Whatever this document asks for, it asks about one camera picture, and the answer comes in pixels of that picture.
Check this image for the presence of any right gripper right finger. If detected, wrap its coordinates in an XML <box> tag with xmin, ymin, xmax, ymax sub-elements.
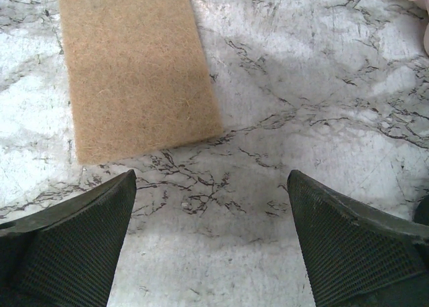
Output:
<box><xmin>287</xmin><ymin>170</ymin><xmax>428</xmax><ymax>306</ymax></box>

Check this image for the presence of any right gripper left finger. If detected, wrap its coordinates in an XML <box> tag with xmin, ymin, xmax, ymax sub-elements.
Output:
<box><xmin>1</xmin><ymin>170</ymin><xmax>137</xmax><ymax>306</ymax></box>

